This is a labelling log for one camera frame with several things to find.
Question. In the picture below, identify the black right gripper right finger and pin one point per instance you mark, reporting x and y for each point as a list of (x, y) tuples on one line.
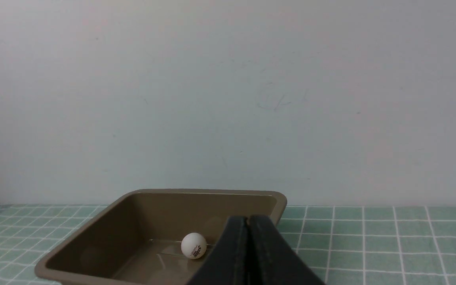
[(271, 261)]

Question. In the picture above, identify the white table-tennis ball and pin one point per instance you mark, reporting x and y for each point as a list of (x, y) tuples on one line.
[(193, 246)]

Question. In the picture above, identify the olive green plastic bin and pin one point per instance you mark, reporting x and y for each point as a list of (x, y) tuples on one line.
[(136, 240)]

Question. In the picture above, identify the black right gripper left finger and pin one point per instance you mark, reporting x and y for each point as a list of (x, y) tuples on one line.
[(226, 263)]

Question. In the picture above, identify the green checkered tablecloth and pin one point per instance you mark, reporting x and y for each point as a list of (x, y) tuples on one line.
[(360, 245)]

